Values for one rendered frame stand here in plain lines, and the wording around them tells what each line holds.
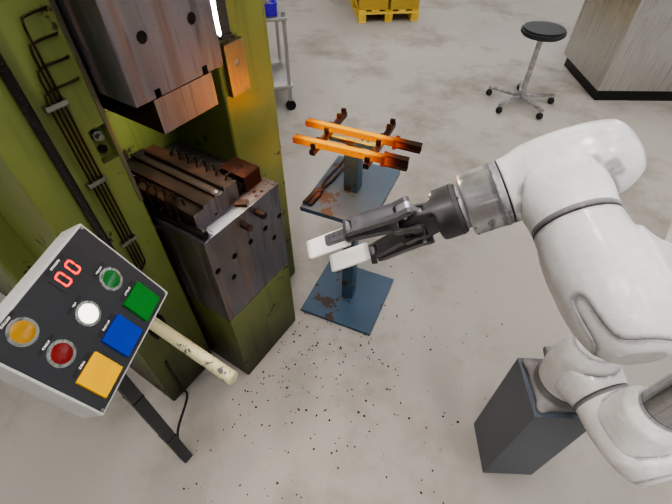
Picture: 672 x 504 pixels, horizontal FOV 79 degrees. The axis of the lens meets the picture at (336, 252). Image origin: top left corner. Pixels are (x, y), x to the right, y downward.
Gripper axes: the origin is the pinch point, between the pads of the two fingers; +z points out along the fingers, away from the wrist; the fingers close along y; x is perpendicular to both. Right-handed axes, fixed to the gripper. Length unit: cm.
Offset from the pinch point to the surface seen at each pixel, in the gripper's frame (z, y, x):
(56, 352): 63, -4, -2
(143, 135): 84, 32, 89
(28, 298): 63, -11, 8
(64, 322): 63, -3, 4
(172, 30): 30, -5, 67
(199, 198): 59, 33, 50
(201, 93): 36, 11, 65
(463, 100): -36, 283, 238
